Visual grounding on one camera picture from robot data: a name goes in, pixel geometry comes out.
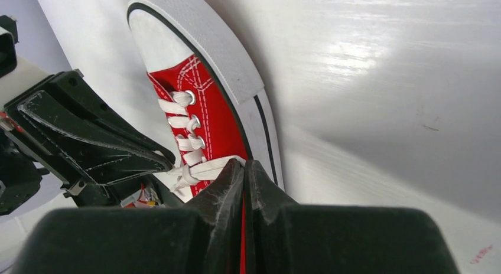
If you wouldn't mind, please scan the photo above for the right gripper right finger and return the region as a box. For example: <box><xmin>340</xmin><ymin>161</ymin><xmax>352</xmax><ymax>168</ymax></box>
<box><xmin>243</xmin><ymin>161</ymin><xmax>458</xmax><ymax>273</ymax></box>

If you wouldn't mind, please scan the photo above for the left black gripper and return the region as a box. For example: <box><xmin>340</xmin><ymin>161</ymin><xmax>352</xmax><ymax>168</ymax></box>
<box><xmin>1</xmin><ymin>15</ymin><xmax>183</xmax><ymax>216</ymax></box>

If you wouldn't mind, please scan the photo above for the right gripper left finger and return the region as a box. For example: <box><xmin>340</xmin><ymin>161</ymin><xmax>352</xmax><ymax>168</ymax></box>
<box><xmin>11</xmin><ymin>159</ymin><xmax>243</xmax><ymax>273</ymax></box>

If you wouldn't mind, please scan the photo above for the white shoelace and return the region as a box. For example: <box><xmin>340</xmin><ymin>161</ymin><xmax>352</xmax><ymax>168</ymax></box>
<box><xmin>158</xmin><ymin>90</ymin><xmax>246</xmax><ymax>191</ymax></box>

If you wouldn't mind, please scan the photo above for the red sneaker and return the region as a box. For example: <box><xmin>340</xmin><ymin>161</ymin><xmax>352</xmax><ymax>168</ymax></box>
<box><xmin>127</xmin><ymin>0</ymin><xmax>284</xmax><ymax>273</ymax></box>

